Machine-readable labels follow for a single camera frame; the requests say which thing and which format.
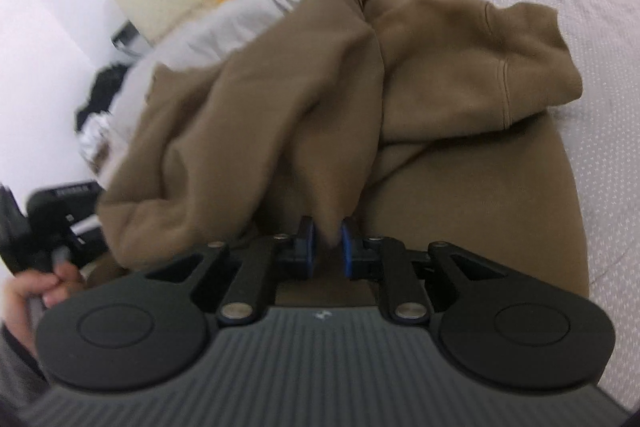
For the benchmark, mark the person's left hand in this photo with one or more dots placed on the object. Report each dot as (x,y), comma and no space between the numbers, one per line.
(30,293)

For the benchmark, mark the brown hooded sweatshirt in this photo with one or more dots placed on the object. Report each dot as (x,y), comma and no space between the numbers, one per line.
(422,120)

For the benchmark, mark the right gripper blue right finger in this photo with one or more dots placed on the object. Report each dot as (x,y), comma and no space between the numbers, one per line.
(388,266)

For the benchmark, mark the white bed sheet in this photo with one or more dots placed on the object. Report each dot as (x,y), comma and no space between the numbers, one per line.
(601,135)

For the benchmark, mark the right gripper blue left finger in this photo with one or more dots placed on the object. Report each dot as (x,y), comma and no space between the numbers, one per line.
(260,266)

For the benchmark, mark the black clothing pile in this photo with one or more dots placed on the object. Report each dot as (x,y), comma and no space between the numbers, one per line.
(105,87)

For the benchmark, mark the grey sleeved left forearm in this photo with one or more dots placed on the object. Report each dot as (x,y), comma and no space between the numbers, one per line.
(22,382)

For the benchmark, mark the white crumpled cloth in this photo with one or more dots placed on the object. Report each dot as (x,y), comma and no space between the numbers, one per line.
(100,145)

